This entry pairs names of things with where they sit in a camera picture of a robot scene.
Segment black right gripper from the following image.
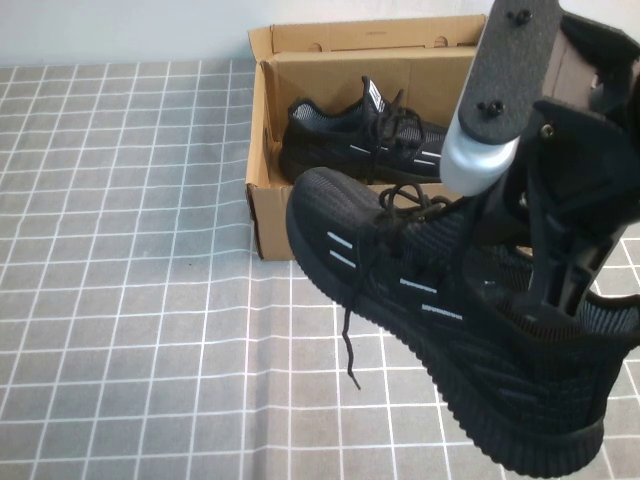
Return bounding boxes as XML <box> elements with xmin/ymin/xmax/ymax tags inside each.
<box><xmin>472</xmin><ymin>13</ymin><xmax>640</xmax><ymax>322</ymax></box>

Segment black knit sneaker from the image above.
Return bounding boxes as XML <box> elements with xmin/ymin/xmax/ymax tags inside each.
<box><xmin>285</xmin><ymin>167</ymin><xmax>640</xmax><ymax>474</ymax></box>
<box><xmin>278</xmin><ymin>75</ymin><xmax>450</xmax><ymax>184</ymax></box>

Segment brown cardboard shoe box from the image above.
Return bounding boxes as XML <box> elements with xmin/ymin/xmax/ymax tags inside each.
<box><xmin>245</xmin><ymin>14</ymin><xmax>489</xmax><ymax>261</ymax></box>

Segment black knit sneaker, tied laces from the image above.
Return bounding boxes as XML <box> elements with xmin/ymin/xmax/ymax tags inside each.
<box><xmin>278</xmin><ymin>75</ymin><xmax>450</xmax><ymax>184</ymax></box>

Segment grey white-checked tablecloth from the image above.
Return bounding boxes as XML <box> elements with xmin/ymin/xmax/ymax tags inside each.
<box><xmin>0</xmin><ymin>58</ymin><xmax>640</xmax><ymax>480</ymax></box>

